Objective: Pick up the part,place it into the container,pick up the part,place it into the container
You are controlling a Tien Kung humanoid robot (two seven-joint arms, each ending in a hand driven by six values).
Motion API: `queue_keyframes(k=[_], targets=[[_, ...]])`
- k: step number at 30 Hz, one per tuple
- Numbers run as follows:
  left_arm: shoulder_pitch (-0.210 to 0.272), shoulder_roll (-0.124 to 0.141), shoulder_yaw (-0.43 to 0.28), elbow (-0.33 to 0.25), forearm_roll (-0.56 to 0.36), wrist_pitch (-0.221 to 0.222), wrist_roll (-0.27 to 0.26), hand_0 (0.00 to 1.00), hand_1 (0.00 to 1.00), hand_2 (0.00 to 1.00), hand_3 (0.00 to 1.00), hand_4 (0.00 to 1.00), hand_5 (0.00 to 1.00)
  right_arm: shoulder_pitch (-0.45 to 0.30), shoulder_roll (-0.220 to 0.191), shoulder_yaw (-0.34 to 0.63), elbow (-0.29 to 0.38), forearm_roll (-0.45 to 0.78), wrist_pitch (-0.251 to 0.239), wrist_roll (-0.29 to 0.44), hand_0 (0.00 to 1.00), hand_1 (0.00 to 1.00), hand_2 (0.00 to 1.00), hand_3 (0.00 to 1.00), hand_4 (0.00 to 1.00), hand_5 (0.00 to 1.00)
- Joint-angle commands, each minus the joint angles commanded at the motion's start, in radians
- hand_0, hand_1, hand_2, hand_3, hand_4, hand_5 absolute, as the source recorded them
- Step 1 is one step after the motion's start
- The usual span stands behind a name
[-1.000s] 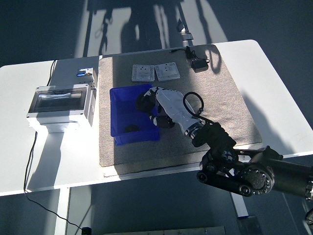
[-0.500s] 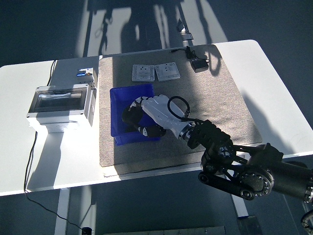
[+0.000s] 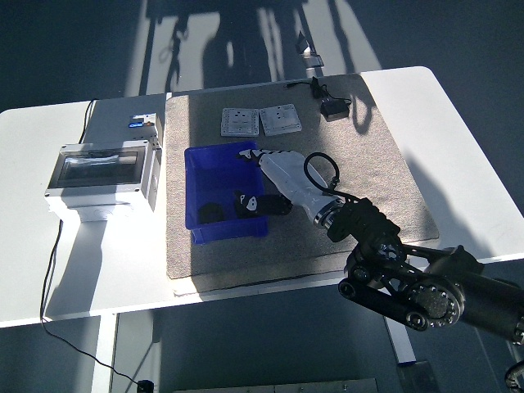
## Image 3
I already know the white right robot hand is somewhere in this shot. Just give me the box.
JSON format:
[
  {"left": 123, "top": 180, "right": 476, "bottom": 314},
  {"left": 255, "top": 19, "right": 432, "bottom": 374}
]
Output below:
[{"left": 233, "top": 147, "right": 344, "bottom": 227}]

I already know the black hex nut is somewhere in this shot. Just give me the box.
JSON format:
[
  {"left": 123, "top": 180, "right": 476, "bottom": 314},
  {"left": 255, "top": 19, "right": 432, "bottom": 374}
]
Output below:
[{"left": 198, "top": 201, "right": 226, "bottom": 224}]

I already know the blue plastic box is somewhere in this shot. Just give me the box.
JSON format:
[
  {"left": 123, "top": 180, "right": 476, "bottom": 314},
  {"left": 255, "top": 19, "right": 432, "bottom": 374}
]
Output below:
[{"left": 183, "top": 141, "right": 271, "bottom": 246}]

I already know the white socket plate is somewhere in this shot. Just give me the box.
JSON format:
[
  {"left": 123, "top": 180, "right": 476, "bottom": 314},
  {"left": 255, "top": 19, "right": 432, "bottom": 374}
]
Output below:
[
  {"left": 258, "top": 102, "right": 303, "bottom": 138},
  {"left": 219, "top": 107, "right": 261, "bottom": 138}
]

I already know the black power adapter plug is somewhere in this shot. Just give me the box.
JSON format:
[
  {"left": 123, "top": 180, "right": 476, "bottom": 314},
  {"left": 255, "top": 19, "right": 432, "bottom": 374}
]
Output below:
[{"left": 319, "top": 99, "right": 351, "bottom": 123}]

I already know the grey-brown mat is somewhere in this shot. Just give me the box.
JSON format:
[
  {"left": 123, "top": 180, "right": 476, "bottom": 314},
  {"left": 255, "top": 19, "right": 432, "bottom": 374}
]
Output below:
[{"left": 165, "top": 72, "right": 440, "bottom": 282}]

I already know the grey breaker with blue label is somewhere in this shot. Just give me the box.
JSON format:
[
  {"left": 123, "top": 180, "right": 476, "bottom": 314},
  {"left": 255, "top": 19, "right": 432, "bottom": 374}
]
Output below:
[{"left": 127, "top": 114, "right": 162, "bottom": 138}]

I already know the white table leg blue end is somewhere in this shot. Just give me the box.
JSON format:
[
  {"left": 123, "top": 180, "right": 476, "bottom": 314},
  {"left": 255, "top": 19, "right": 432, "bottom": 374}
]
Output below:
[{"left": 384, "top": 318, "right": 418, "bottom": 365}]

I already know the grey table foot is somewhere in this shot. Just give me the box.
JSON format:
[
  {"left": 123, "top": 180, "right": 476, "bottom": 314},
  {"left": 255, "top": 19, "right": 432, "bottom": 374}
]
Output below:
[{"left": 395, "top": 359, "right": 441, "bottom": 393}]

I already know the grey robot body joint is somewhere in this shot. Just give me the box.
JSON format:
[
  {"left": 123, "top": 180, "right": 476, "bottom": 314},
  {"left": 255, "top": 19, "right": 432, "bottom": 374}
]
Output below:
[{"left": 504, "top": 359, "right": 524, "bottom": 392}]

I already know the black adapter cord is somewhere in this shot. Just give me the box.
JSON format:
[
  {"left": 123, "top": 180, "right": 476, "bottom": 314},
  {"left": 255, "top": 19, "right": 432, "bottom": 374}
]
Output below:
[{"left": 284, "top": 76, "right": 353, "bottom": 108}]

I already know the white enclosure with clear lid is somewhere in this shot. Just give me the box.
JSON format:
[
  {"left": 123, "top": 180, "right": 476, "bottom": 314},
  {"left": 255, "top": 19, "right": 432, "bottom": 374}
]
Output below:
[{"left": 43, "top": 138, "right": 164, "bottom": 224}]

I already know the thin black cable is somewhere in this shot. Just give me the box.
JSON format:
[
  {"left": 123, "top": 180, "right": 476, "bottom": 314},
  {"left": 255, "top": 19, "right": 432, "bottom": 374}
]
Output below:
[{"left": 39, "top": 99, "right": 142, "bottom": 386}]

